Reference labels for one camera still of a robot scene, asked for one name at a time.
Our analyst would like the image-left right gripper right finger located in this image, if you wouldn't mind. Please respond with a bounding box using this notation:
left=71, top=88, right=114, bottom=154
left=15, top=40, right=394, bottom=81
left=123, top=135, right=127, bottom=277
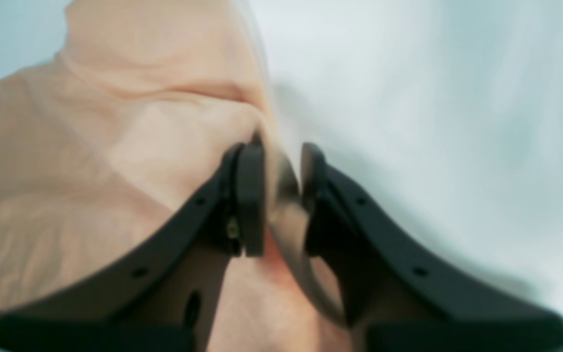
left=301, top=143, right=563, bottom=352

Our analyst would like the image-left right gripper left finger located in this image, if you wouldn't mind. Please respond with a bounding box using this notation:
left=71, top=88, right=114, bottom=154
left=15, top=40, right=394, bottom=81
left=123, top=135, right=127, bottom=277
left=0, top=142, right=266, bottom=352

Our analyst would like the peach T-shirt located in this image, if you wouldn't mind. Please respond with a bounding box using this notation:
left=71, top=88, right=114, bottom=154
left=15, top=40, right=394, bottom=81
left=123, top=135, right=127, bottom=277
left=0, top=0, right=375, bottom=352

